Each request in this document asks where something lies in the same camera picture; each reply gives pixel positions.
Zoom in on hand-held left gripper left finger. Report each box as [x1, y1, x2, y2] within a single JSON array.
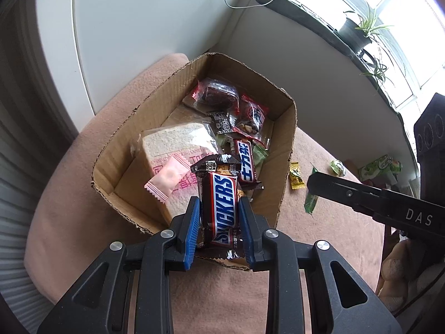
[[36, 197, 202, 334]]

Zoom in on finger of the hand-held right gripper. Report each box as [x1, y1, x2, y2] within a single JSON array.
[[307, 171, 424, 238]]

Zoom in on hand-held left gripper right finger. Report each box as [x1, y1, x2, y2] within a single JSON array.
[[238, 197, 401, 334]]

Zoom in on brown chocolate bar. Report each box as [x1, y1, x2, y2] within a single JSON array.
[[231, 138, 263, 190], [191, 154, 244, 260]]

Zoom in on pink candy packet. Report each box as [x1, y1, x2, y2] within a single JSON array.
[[144, 155, 190, 202]]

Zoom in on green plum candy packet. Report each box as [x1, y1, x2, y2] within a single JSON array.
[[252, 144, 270, 168]]

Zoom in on cardboard box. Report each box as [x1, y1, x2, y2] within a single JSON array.
[[91, 52, 298, 272]]

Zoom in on person's right hand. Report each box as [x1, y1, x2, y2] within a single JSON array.
[[379, 241, 445, 314]]

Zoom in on round green candy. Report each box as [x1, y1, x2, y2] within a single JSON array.
[[328, 159, 345, 177]]

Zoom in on small green candy packet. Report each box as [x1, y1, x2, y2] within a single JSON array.
[[303, 164, 320, 215]]

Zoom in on green snack box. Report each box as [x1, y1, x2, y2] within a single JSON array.
[[359, 155, 403, 182]]

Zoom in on yellow candy packet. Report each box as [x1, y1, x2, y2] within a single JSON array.
[[288, 162, 305, 190]]

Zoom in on packaged sliced bread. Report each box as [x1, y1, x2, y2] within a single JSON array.
[[130, 122, 218, 227]]

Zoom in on small black packet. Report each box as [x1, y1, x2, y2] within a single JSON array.
[[207, 110, 234, 134]]

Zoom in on red nut packet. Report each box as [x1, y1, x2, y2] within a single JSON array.
[[234, 93, 270, 136]]

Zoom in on red dark snack packet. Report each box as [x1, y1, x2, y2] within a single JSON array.
[[191, 77, 240, 114]]

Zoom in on potted spider plant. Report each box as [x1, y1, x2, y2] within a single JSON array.
[[338, 2, 395, 47]]

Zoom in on dark green windowsill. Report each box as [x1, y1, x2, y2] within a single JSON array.
[[254, 0, 418, 140]]

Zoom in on grey ribbed shutter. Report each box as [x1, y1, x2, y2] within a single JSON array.
[[0, 111, 75, 334]]

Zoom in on white cabinet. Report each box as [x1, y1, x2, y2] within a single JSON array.
[[71, 0, 258, 117]]

